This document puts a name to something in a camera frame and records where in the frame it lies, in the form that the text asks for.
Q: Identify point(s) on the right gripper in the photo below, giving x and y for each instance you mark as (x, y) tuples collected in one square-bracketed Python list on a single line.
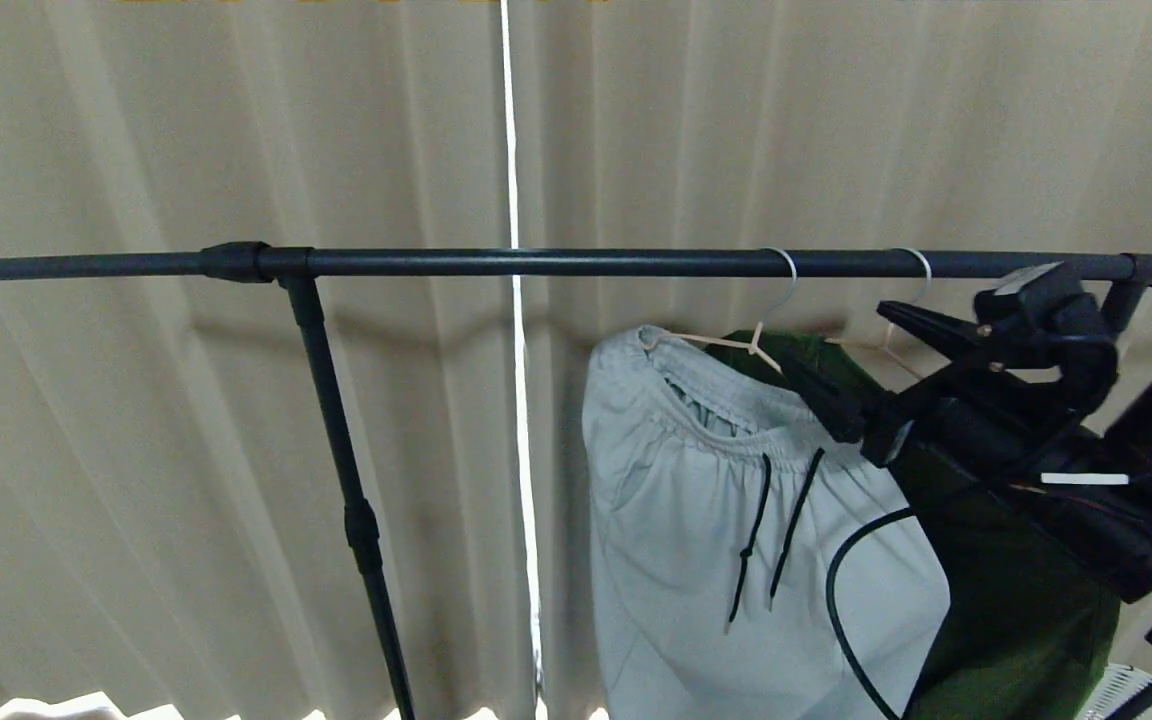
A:
[(986, 430)]

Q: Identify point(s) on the pink clothes hanger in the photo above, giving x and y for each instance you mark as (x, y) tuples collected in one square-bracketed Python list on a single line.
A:
[(706, 342), (928, 275)]

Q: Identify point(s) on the pale grey shorts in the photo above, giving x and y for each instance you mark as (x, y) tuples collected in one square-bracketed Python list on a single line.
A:
[(676, 540)]

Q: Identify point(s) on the green long-sleeved shirt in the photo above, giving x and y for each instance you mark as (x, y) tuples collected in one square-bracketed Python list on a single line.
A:
[(1026, 620)]

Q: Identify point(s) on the black clothes rack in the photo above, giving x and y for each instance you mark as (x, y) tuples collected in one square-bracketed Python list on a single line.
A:
[(536, 262)]

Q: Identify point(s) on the beige curtain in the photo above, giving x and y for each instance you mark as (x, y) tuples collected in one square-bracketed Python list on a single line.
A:
[(186, 450)]

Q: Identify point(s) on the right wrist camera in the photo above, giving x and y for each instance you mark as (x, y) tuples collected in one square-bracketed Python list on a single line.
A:
[(1046, 320)]

